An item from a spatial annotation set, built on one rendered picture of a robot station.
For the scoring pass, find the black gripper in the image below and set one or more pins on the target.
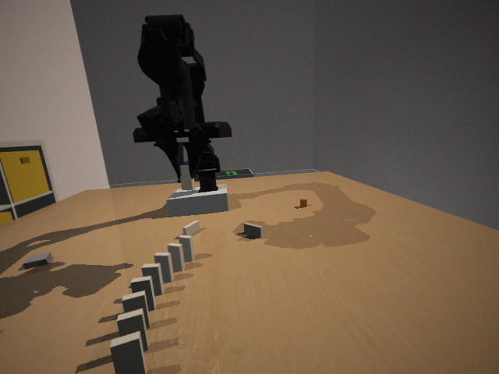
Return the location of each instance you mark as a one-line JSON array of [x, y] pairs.
[[199, 135]]

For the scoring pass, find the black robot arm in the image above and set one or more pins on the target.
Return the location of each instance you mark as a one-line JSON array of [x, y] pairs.
[[164, 40]]

